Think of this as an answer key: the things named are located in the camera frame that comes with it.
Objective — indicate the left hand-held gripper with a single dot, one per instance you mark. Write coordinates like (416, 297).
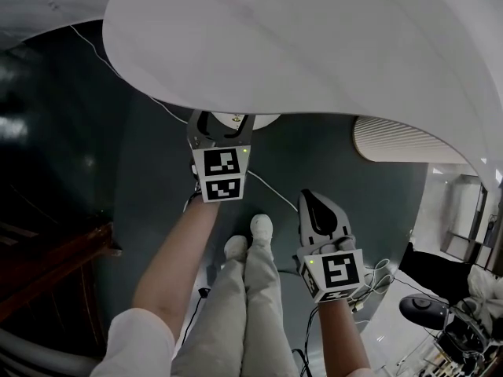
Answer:
(222, 161)

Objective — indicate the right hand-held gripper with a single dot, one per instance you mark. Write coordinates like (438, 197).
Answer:
(338, 269)

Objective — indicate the large white wooden drawer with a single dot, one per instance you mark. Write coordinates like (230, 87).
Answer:
(265, 121)

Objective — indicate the white curved desk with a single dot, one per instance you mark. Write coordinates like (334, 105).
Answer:
(314, 45)

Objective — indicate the person's right forearm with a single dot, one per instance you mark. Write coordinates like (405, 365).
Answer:
(342, 336)

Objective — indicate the person's left forearm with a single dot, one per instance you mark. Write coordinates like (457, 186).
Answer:
(173, 261)

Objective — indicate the white sneaker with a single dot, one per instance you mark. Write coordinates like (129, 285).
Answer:
(262, 228)
(235, 247)

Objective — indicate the dark green floor mat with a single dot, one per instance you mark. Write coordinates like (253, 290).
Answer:
(137, 171)

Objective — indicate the light grey trousers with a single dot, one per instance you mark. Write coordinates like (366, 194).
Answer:
(255, 312)

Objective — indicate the black office chair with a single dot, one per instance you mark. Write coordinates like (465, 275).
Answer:
(432, 269)

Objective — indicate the black rounded device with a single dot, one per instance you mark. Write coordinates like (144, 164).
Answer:
(422, 310)

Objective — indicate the dark brown wooden cabinet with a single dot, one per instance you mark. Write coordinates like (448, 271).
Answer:
(47, 273)

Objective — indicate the white printed shirt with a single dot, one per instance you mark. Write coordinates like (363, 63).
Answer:
(133, 344)

